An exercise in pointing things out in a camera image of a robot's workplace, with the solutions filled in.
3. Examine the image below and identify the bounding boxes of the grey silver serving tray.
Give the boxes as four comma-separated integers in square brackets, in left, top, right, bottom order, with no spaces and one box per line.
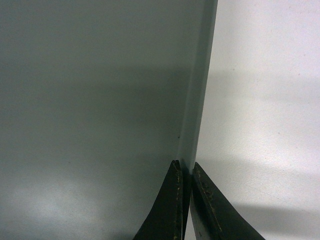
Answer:
[0,0,218,240]

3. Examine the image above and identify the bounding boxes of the white checkout counter table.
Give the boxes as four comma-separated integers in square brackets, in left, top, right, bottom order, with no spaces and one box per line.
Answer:
[196,0,320,240]

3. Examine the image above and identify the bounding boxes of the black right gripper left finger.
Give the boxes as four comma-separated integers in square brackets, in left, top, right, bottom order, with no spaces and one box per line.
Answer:
[134,160,191,240]

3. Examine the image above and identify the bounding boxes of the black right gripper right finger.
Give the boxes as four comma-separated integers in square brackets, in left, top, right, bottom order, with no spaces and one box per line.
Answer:
[190,162,264,240]

